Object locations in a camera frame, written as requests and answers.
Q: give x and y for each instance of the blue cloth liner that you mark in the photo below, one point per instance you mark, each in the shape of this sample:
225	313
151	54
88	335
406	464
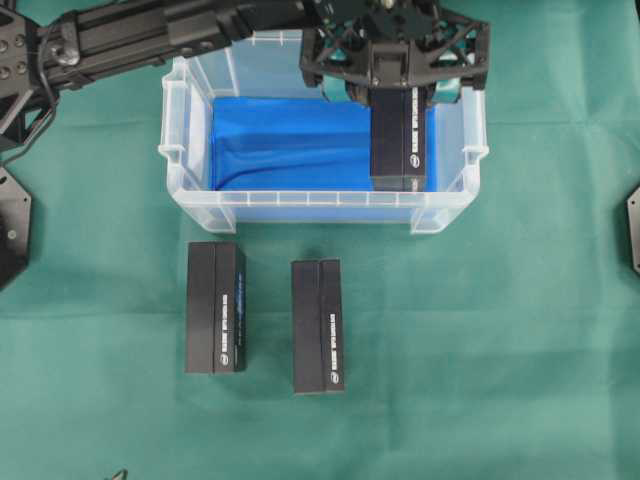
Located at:
297	144

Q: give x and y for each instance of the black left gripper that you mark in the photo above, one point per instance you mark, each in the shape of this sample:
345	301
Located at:
394	45

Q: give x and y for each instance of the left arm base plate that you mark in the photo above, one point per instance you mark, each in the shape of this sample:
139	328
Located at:
16	205

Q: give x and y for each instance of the green table cloth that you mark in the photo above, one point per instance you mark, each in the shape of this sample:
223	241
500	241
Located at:
504	347

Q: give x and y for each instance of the black camera box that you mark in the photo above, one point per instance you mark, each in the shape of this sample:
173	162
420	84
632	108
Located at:
318	336
215	308
398	154

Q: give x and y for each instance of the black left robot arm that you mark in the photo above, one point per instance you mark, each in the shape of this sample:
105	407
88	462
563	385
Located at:
80	47

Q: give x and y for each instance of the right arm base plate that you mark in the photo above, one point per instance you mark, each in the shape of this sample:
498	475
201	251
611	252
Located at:
633	217

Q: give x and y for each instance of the clear plastic storage bin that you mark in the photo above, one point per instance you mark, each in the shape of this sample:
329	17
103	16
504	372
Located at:
266	66

